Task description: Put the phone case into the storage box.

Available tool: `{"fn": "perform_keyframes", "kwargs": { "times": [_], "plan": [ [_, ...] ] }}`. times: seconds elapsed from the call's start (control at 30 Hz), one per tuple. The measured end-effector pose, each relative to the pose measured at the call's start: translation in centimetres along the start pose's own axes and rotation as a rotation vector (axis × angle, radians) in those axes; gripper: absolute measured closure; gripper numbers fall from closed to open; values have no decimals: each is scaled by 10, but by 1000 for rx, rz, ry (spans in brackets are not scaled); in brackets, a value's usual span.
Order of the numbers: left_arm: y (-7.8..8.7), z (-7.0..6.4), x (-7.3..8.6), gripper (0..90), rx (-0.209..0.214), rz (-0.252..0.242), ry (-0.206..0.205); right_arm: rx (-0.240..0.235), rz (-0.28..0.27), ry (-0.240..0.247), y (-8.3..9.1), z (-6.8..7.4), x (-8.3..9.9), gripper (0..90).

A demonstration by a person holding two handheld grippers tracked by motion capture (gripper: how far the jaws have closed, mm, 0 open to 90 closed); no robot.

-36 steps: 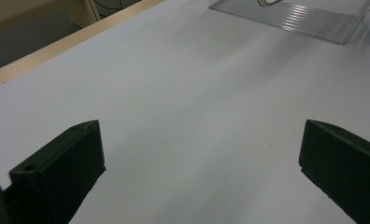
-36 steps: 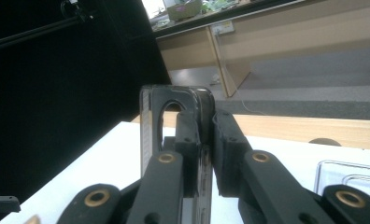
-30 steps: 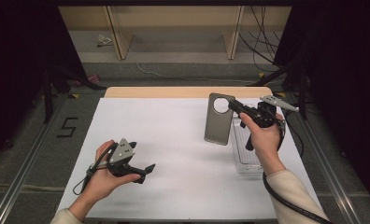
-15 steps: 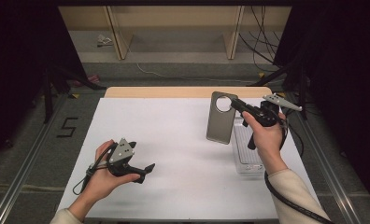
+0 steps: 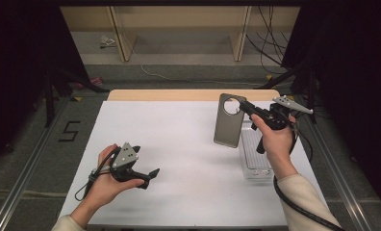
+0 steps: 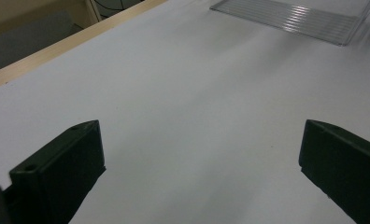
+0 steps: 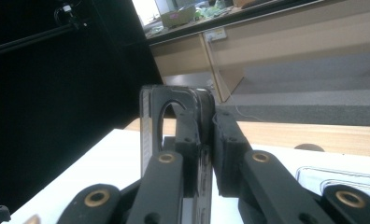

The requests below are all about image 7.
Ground dark round table grommet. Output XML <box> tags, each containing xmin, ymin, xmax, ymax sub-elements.
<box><xmin>293</xmin><ymin>143</ymin><xmax>326</xmax><ymax>153</ymax></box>

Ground black metal stand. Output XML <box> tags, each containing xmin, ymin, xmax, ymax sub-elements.
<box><xmin>0</xmin><ymin>2</ymin><xmax>89</xmax><ymax>60</ymax></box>

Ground clear plastic packaging tray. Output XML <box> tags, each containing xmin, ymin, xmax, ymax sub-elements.
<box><xmin>294</xmin><ymin>165</ymin><xmax>370</xmax><ymax>207</ymax></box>

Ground white board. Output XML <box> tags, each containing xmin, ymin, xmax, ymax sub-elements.
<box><xmin>5</xmin><ymin>128</ymin><xmax>370</xmax><ymax>224</ymax></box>

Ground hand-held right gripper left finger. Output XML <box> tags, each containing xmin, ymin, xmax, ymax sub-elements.
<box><xmin>126</xmin><ymin>102</ymin><xmax>204</xmax><ymax>224</ymax></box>

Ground light wooden table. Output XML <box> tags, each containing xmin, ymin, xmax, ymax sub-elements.
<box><xmin>123</xmin><ymin>118</ymin><xmax>370</xmax><ymax>159</ymax></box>

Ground white wall socket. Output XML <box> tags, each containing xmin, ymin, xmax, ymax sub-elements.
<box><xmin>204</xmin><ymin>27</ymin><xmax>228</xmax><ymax>43</ymax></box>

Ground light wooden desk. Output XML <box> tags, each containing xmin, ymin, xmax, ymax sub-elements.
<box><xmin>145</xmin><ymin>0</ymin><xmax>370</xmax><ymax>105</ymax></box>

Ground green items on desk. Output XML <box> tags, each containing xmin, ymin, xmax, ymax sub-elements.
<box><xmin>160</xmin><ymin>5</ymin><xmax>197</xmax><ymax>29</ymax></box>

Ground white floor cable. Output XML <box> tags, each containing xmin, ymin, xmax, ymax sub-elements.
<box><xmin>206</xmin><ymin>38</ymin><xmax>263</xmax><ymax>123</ymax></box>

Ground green clutter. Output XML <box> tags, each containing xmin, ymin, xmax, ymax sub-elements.
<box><xmin>196</xmin><ymin>0</ymin><xmax>235</xmax><ymax>21</ymax></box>

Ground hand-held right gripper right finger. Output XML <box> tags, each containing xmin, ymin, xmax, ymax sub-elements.
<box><xmin>212</xmin><ymin>106</ymin><xmax>334</xmax><ymax>224</ymax></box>

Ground black curtain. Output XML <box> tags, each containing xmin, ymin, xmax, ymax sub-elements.
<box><xmin>0</xmin><ymin>0</ymin><xmax>164</xmax><ymax>216</ymax></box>

